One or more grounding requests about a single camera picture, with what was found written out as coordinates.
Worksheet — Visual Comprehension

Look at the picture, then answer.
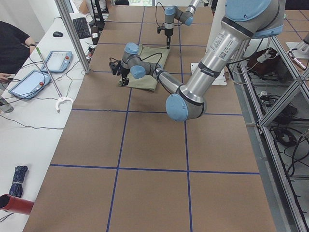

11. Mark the blue teach pendant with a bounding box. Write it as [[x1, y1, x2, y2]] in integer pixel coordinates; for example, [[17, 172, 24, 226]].
[[45, 50, 72, 73], [8, 70, 51, 100]]

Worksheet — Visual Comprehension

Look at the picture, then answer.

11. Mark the white power strip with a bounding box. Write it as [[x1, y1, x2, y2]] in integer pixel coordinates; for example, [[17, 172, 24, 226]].
[[256, 48, 279, 63]]

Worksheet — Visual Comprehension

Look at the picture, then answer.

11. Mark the far blue teach pendant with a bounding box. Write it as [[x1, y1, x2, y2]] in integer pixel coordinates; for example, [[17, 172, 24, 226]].
[[45, 50, 72, 73]]

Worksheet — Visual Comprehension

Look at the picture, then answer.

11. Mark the folded dark blue umbrella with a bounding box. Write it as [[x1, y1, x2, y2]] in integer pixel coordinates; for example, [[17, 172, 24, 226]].
[[9, 165, 28, 198]]

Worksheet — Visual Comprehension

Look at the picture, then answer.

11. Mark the red cylinder tube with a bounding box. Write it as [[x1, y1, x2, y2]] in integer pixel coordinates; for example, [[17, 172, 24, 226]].
[[0, 194, 34, 215]]

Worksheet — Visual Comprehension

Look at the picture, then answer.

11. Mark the olive green long-sleeve shirt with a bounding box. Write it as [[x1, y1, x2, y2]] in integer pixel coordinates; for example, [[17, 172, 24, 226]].
[[118, 43, 169, 91]]

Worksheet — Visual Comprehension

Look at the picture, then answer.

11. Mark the black power box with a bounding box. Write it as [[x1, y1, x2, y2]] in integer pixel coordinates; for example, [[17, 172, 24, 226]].
[[246, 48, 280, 79]]

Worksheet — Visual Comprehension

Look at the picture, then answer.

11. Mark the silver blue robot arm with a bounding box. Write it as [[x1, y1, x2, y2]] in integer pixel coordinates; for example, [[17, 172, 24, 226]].
[[156, 0, 200, 50], [113, 0, 286, 121]]

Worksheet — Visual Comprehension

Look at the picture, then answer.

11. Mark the black computer mouse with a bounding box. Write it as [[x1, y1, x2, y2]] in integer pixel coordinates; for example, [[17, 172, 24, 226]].
[[53, 31, 63, 38]]

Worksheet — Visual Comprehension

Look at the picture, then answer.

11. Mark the grey aluminium frame post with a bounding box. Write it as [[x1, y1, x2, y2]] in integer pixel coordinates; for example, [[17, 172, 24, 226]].
[[55, 0, 90, 74]]

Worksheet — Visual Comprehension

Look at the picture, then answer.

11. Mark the black keyboard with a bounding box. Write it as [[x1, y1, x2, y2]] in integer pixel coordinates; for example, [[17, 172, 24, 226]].
[[72, 17, 91, 39]]

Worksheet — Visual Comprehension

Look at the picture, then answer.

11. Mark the person in black shirt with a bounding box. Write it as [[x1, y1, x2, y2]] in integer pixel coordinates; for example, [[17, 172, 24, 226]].
[[0, 21, 36, 84]]

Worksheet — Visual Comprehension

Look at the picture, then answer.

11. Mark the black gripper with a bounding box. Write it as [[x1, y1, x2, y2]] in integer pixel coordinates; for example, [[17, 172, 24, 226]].
[[157, 23, 174, 50], [121, 69, 129, 87]]

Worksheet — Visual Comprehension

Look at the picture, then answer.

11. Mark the long reach grabber stick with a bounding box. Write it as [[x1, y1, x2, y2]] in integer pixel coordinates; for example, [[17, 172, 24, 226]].
[[36, 46, 74, 113]]

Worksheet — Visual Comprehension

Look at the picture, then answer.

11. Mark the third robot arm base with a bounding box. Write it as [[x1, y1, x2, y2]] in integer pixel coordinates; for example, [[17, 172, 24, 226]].
[[286, 34, 309, 59]]

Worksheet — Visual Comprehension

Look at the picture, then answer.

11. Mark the near blue teach pendant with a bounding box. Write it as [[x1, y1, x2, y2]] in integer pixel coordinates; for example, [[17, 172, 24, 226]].
[[8, 70, 51, 100]]

